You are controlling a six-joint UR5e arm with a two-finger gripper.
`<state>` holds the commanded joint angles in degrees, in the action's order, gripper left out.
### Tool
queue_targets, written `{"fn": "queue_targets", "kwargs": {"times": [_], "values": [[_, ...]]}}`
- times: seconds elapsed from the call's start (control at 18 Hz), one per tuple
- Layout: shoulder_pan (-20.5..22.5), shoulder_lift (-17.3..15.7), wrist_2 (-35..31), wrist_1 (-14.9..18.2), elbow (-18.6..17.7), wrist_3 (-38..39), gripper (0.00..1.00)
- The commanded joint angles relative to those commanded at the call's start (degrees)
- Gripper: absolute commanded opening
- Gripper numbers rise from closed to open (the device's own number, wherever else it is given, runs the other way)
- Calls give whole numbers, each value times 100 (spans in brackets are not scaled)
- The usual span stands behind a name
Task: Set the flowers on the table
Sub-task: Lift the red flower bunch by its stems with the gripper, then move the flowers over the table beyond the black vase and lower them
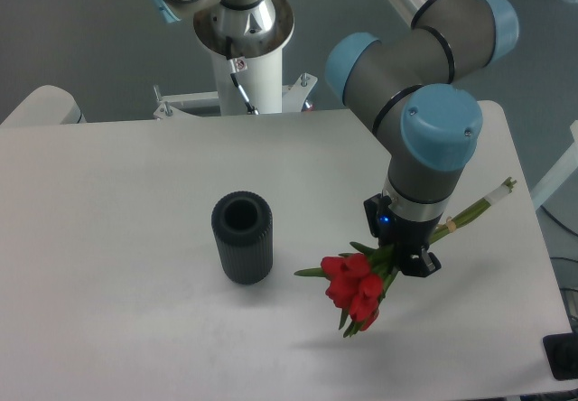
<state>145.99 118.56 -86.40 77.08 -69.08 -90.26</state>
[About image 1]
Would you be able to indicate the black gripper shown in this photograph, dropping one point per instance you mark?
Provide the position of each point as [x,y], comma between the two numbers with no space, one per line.
[410,239]

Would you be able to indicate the red tulip bouquet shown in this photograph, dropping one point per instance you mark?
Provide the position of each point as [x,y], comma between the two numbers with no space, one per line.
[359,281]

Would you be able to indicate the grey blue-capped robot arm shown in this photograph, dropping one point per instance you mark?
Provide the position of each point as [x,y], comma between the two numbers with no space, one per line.
[403,93]

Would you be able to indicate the black device at table edge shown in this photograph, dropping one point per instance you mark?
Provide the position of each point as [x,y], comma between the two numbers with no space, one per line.
[561,352]

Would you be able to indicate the black ribbed vase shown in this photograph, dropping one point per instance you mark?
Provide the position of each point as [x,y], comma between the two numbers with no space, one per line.
[242,225]

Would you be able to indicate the white rounded chair left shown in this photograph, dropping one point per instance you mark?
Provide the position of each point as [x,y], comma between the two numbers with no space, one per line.
[46,106]

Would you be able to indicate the white frame at right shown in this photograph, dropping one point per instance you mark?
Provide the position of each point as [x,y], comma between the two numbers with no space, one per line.
[562,169]

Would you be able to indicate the white pedestal base frame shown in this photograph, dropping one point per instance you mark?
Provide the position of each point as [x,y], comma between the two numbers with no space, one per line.
[294,98]

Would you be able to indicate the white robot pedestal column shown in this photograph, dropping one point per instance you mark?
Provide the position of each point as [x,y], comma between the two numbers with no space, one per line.
[246,48]

